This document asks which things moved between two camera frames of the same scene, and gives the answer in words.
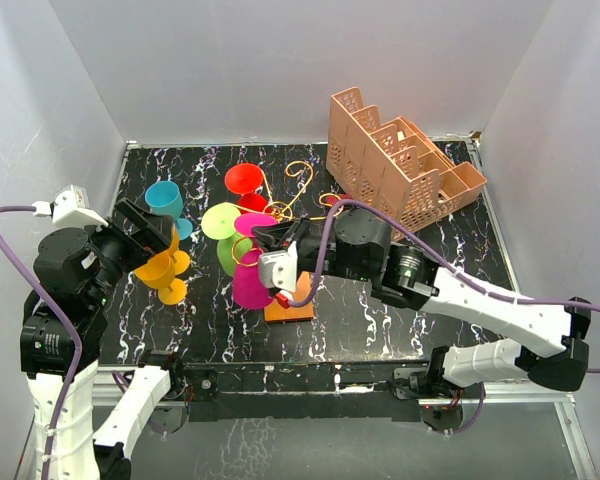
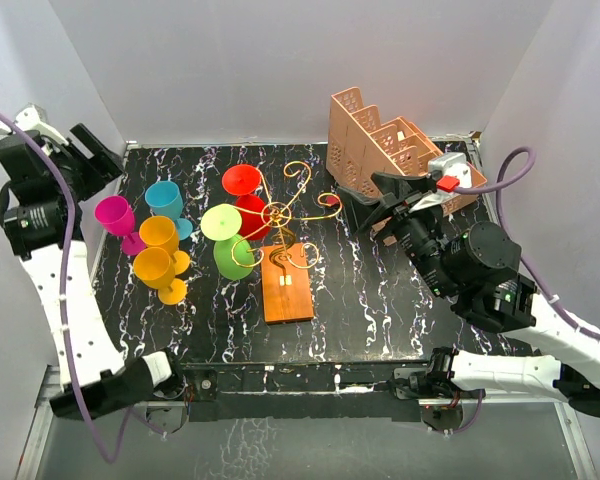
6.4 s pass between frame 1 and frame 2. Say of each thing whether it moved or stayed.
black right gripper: moved
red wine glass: stayed
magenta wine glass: moved
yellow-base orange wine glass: stayed
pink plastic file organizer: stayed
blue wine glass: stayed
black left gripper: moved
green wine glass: stayed
